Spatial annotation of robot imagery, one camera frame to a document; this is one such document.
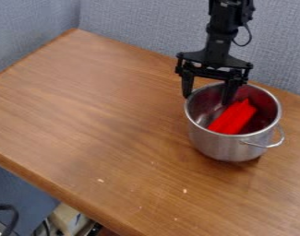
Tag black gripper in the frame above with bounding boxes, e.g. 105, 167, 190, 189
175, 31, 253, 105

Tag red plastic block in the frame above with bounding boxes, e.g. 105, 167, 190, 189
207, 99, 257, 135

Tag stainless steel pot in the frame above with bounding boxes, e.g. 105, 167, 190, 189
183, 83, 285, 162

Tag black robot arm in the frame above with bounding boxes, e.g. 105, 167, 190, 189
175, 0, 255, 105

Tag beige box under table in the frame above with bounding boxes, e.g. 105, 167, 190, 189
48, 203, 91, 236

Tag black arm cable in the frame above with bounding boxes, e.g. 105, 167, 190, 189
231, 23, 253, 48

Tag black cables under table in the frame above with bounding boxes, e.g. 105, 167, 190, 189
32, 216, 52, 236

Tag black looped cable on floor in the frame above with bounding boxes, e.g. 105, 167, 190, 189
0, 204, 20, 236

